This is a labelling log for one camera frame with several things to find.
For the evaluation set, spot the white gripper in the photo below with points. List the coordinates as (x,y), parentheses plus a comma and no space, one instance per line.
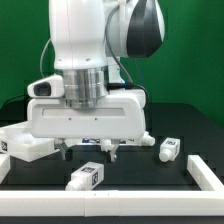
(118,115)

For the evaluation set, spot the white square tabletop part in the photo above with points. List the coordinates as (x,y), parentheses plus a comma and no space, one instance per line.
(17,141)

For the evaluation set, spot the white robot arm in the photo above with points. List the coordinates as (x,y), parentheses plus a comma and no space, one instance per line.
(86,97)

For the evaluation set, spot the sheet with fiducial tags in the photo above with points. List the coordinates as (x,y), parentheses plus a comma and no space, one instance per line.
(96,141)

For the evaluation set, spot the white block at left edge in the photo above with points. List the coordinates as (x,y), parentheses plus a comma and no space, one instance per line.
(5,166)

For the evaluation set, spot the white U-shaped fence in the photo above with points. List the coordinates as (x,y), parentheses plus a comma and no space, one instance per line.
(207,201)

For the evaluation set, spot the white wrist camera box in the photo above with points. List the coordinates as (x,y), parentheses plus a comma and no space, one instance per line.
(49,87)

